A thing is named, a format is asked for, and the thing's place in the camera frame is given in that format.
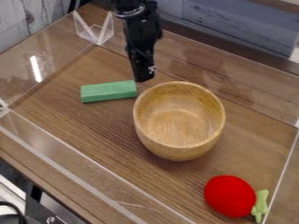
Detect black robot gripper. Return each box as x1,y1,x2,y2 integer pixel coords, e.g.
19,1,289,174
117,1,163,82

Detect green rectangular block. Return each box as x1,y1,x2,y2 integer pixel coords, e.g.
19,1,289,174
81,80,138,103

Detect brown wooden bowl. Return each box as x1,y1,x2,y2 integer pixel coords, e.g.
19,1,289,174
134,81,226,161

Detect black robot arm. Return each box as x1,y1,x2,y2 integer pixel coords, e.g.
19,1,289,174
113,0,163,82

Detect red plush tomato toy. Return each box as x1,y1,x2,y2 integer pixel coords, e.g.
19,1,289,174
205,175,270,224

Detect clear acrylic corner bracket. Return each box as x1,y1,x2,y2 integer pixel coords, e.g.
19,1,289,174
73,11,115,46

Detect clear acrylic tray wall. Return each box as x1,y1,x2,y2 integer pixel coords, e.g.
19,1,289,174
0,100,195,224

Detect black table leg bracket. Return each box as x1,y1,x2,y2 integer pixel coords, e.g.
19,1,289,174
25,185,69,224

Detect black cable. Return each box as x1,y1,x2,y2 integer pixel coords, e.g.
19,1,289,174
0,200,29,224

